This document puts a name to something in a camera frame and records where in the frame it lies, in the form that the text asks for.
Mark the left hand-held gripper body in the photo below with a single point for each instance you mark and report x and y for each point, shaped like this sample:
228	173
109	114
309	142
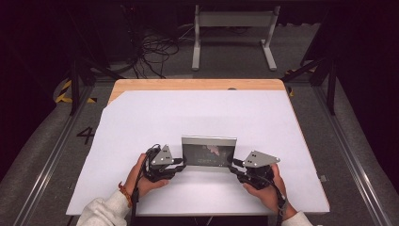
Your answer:
163	157

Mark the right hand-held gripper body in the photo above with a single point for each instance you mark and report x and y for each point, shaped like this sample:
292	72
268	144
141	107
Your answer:
258	159

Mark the black square sheet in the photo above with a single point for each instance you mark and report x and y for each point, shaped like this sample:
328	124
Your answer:
207	153

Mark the person's left hand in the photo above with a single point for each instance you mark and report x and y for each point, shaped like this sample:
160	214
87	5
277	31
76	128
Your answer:
138	183

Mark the person's right hand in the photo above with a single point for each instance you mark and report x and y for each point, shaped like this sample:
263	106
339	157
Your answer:
273	196

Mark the white board sheet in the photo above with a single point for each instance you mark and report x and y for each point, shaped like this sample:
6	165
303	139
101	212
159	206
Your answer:
188	106

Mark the yellow black hazard tape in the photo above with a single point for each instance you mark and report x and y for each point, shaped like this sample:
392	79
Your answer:
64	89
291	93

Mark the black metal stand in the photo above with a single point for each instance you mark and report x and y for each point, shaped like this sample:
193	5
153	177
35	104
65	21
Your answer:
74	88
331	91

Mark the white metal stand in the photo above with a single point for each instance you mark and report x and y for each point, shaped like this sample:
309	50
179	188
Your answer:
233	19

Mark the small grey bracket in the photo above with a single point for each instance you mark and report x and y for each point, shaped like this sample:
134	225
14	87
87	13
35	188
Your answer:
323	178

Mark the aluminium floor rail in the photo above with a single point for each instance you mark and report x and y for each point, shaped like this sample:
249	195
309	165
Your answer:
47	169
354	163

